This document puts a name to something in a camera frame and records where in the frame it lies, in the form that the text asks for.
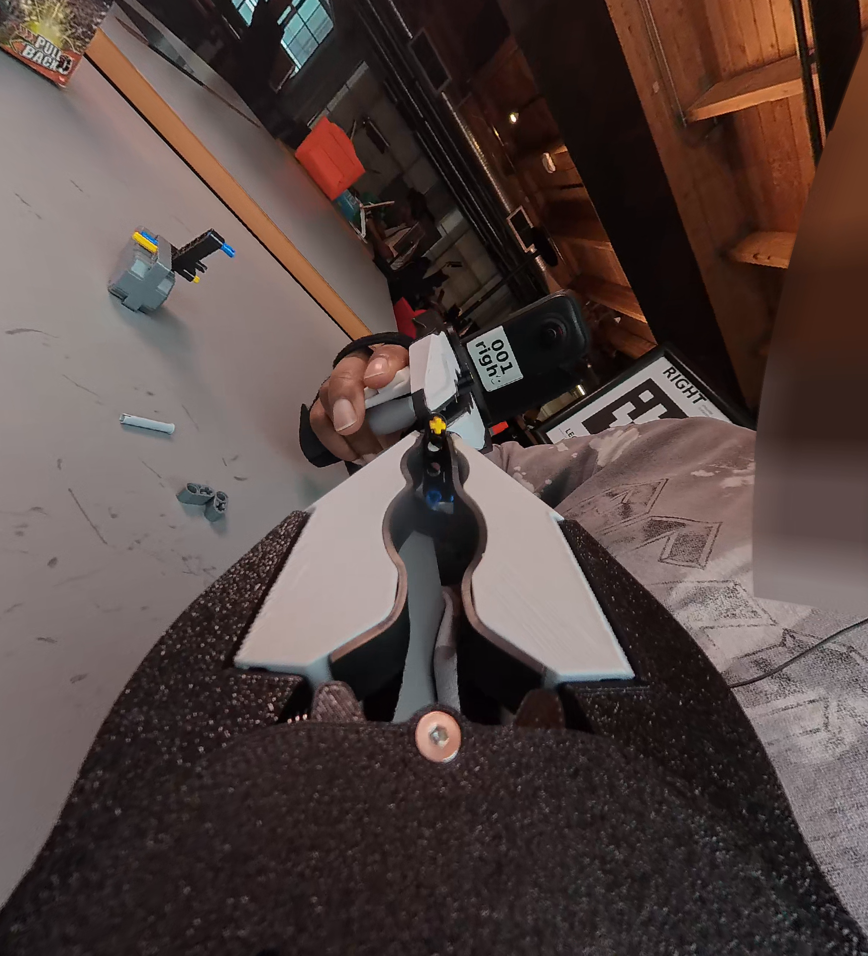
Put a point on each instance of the dark grey double connector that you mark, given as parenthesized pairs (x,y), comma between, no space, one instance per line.
(202,499)

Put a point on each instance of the person's right hand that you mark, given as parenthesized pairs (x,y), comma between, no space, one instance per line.
(344,403)

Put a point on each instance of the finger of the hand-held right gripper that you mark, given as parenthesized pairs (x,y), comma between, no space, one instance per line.
(467,426)
(438,373)

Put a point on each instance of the light grey axle pin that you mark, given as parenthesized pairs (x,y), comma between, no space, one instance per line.
(146,424)

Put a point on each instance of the multi-pane window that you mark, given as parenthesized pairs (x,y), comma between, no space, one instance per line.
(292,30)

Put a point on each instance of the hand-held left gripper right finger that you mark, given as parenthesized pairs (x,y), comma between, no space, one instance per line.
(546,597)

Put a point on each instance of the person's right forearm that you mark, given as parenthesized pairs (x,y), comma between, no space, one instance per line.
(591,463)

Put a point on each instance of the framed black white sign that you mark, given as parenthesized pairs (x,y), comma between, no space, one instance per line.
(628,403)

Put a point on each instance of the person's patterned grey sweatshirt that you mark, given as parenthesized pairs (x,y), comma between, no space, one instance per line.
(815,709)

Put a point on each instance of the toy truck set box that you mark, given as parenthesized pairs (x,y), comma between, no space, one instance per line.
(31,37)

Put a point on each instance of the black beam with blue pin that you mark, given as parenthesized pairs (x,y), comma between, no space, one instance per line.
(434,455)

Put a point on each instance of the grey toy motor assembly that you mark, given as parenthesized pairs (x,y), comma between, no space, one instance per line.
(139,280)

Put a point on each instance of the grey desk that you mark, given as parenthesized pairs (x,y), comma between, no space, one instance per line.
(68,523)

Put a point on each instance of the red office chair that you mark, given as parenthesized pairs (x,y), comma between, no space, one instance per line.
(408,317)

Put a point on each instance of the orange bag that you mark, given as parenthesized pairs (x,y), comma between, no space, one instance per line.
(329,157)

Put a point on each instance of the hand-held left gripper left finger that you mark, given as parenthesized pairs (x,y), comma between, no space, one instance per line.
(322,590)

